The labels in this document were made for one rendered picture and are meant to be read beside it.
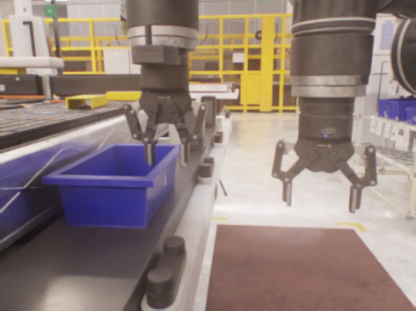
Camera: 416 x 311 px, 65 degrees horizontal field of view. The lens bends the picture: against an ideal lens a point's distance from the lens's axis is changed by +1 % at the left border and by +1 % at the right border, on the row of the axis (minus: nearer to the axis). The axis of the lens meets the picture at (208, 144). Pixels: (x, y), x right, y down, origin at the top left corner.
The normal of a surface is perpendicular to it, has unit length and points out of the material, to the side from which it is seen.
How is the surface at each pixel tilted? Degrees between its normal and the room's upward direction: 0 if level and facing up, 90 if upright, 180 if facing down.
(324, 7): 90
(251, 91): 90
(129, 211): 95
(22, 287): 0
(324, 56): 90
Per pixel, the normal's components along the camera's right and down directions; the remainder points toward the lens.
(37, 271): 0.00, -0.98
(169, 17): 0.24, 0.19
